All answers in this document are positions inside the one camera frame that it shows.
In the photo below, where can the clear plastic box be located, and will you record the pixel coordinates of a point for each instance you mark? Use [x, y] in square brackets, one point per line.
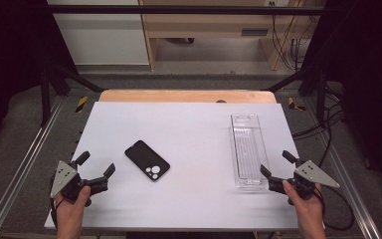
[247, 149]

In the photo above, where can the white table board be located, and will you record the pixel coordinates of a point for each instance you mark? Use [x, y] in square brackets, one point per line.
[185, 132]

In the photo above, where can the person's right hand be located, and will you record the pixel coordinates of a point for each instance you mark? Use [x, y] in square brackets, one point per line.
[306, 205]

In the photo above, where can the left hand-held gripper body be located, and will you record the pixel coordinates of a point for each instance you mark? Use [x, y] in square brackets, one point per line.
[63, 177]

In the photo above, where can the person's left hand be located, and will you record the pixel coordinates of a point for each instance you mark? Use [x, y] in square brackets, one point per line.
[71, 205]

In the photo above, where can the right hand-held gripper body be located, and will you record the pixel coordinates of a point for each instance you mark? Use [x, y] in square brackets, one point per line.
[313, 174]

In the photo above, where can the wooden table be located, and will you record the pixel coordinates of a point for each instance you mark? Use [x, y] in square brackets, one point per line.
[165, 95]

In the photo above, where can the grey desk label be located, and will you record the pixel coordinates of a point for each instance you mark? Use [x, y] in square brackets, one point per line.
[254, 32]

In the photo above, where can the white cabinet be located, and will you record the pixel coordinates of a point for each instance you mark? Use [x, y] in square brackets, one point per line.
[102, 36]

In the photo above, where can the black frame crossbar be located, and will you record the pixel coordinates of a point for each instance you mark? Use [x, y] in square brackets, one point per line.
[179, 9]

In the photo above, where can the light wooden desk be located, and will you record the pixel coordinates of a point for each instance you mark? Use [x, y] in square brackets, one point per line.
[205, 23]

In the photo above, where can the black phone case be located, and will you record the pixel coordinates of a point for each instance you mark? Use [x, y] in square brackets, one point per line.
[144, 157]

